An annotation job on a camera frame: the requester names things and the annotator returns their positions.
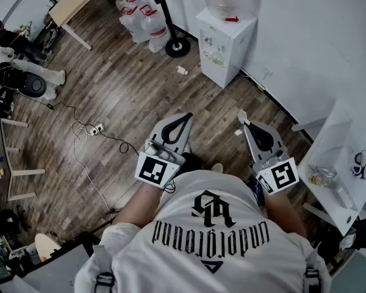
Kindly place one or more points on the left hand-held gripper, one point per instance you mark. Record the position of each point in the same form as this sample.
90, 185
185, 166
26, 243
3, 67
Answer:
152, 171

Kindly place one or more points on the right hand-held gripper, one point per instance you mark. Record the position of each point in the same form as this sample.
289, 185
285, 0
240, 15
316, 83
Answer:
282, 175

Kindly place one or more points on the blue patterned white cup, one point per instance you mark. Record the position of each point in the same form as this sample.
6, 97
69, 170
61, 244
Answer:
358, 163

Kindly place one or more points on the person's left forearm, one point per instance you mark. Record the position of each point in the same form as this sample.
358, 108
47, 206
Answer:
137, 206

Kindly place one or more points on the person's right forearm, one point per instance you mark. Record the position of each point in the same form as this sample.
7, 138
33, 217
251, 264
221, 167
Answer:
285, 215

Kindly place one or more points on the silver smartphone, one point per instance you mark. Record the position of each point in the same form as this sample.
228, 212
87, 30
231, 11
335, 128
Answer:
152, 147
276, 159

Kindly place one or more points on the white paper scrap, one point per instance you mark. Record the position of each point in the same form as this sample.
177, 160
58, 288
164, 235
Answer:
238, 132

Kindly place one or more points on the person's dark trousers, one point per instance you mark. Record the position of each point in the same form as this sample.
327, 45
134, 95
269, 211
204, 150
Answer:
195, 163

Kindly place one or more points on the person's beige shoe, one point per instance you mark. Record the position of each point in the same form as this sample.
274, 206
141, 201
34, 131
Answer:
217, 167

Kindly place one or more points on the small beige box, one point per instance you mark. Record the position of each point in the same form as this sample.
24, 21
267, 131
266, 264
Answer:
182, 70

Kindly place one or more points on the clear jar gold lid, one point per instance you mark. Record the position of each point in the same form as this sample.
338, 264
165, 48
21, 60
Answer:
317, 179

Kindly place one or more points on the clear plastic tray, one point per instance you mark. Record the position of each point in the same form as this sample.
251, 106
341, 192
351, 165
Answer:
329, 139

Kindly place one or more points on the white extension socket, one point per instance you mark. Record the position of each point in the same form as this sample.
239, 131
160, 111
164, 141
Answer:
96, 129

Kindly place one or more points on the white side table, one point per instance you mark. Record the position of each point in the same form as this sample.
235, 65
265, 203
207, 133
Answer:
320, 200

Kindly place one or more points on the black coat rack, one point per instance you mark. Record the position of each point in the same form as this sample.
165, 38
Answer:
177, 46

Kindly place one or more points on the white water dispenser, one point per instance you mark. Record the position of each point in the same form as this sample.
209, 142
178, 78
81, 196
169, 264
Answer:
231, 50

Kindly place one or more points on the white printed T-shirt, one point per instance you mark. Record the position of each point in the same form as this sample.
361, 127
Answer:
201, 255

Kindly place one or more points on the light wooden table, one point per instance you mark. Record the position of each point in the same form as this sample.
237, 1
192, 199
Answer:
76, 2

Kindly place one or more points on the round beige stool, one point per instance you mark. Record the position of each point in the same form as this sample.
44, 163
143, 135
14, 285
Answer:
47, 246

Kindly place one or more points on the grey table white legs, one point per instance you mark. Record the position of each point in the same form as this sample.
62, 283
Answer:
3, 151

